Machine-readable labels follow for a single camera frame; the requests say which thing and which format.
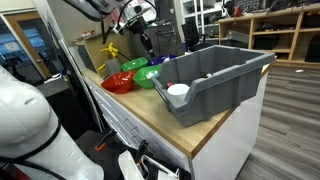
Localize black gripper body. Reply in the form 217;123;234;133
128;15;149;36

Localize green bowl holding dolls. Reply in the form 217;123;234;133
133;65;162;89

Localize grey plastic storage bin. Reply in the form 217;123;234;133
150;44;277;128

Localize blue plastic bowl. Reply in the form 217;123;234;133
148;54;178;67

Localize empty green plastic bowl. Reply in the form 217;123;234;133
120;56;149;72

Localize red plastic bowl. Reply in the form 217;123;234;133
100;70;138;95

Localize grey fabric basket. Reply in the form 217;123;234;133
129;23;184;64

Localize silver metal cup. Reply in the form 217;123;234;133
105;58;123;76

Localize black office chair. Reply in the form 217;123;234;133
181;21;214;53

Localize wooden box with black panel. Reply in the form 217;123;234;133
73;29;134;78

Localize white ceramic mug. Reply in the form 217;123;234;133
167;83;190;104

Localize grey bin on shelf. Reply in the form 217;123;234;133
226;30;250;45

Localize red object on shelf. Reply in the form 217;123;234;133
233;6;244;18

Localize wooden framed glass door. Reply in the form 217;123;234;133
4;11;53;81

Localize white drawer cabinet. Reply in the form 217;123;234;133
84;74;269;180

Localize wooden shelf unit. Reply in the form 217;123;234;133
218;3;320;69

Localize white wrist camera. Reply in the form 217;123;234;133
112;21;127;35

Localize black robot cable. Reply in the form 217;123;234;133
99;18;108;45

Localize white shelving frame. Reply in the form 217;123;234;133
179;0;224;38

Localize black clamp with orange handle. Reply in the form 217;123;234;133
134;139;149;165
94;129;118;152

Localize white plastic bracket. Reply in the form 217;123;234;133
118;149;181;180

